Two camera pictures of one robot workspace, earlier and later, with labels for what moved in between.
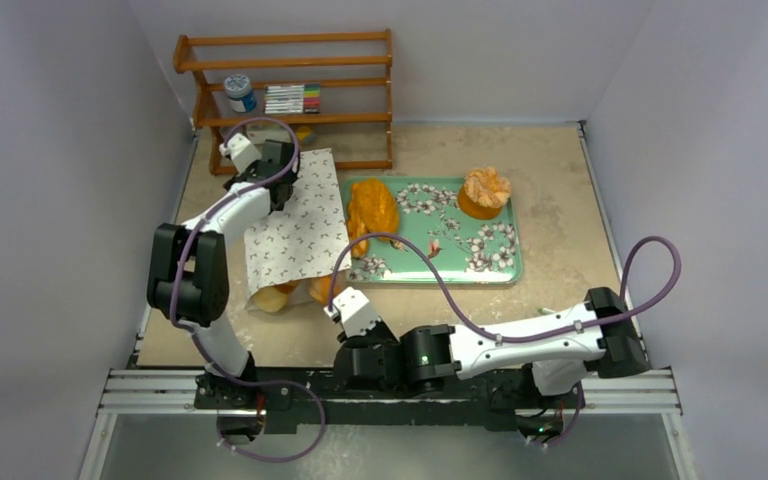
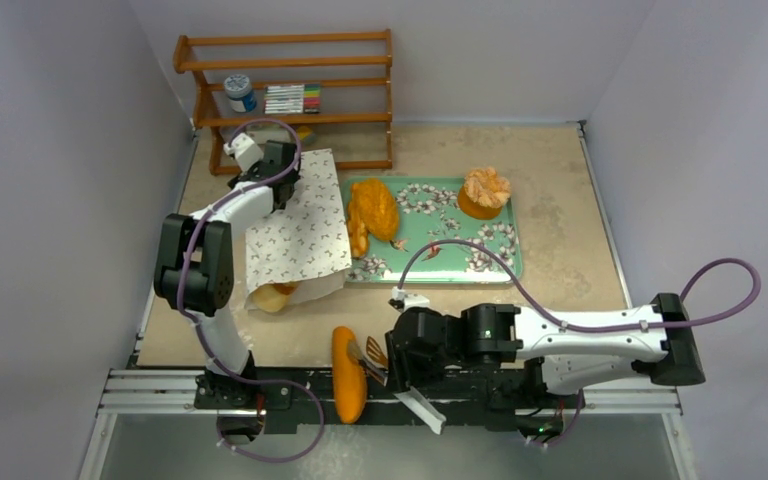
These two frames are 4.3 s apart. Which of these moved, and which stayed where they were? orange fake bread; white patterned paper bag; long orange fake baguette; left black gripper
Moved: long orange fake baguette
Stayed: white patterned paper bag; left black gripper; orange fake bread
